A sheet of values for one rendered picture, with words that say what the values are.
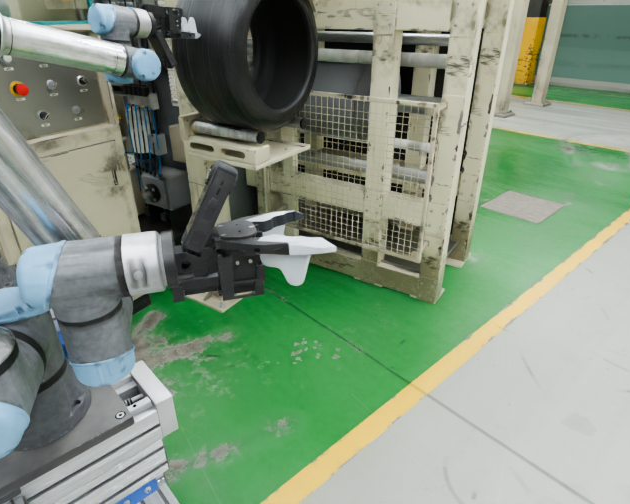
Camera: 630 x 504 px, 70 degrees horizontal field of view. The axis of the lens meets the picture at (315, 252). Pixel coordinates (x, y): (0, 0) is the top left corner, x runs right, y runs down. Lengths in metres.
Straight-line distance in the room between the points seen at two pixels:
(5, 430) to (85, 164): 1.49
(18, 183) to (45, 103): 1.35
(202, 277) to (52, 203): 0.22
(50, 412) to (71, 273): 0.33
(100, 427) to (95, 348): 0.27
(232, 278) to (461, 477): 1.26
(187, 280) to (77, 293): 0.12
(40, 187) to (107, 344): 0.22
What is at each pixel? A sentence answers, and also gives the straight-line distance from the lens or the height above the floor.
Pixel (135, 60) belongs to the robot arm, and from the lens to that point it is 1.29.
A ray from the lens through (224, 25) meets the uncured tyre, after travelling 1.62.
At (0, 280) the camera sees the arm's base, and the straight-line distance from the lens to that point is 1.28.
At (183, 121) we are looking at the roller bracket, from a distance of 1.93.
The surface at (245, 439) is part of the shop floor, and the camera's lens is 1.72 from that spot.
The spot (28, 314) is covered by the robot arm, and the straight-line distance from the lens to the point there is 0.76.
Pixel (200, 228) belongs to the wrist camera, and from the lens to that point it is 0.56.
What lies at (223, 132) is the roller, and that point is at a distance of 1.83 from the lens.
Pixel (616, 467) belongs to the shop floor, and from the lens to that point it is 1.91.
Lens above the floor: 1.31
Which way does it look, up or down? 28 degrees down
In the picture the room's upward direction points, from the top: straight up
